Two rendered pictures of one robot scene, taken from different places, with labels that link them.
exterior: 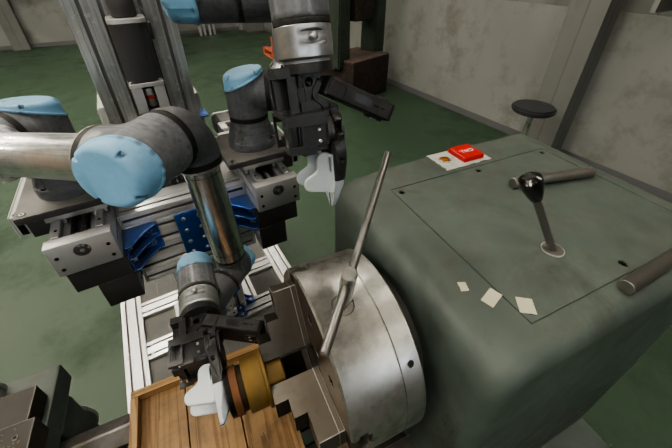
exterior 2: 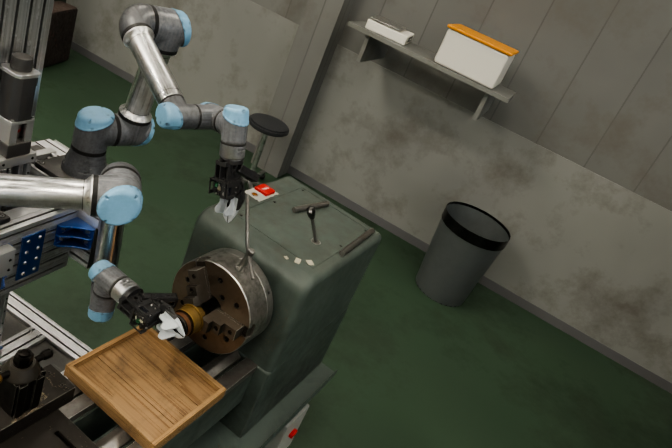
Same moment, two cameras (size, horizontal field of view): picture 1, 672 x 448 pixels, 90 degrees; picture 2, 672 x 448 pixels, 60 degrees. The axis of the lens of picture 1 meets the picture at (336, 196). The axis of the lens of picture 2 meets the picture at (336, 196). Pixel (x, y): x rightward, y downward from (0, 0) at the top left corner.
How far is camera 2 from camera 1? 1.40 m
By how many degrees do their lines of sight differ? 40
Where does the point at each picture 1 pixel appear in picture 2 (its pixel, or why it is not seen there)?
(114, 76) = not seen: outside the picture
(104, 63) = not seen: outside the picture
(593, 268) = (331, 248)
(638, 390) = (351, 367)
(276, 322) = (198, 286)
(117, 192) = (122, 216)
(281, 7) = (233, 140)
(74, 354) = not seen: outside the picture
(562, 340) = (323, 272)
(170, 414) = (100, 372)
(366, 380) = (255, 298)
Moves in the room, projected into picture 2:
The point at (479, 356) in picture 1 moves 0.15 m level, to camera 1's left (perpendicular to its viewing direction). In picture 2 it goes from (297, 281) to (257, 285)
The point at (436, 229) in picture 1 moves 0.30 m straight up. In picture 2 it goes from (266, 234) to (296, 158)
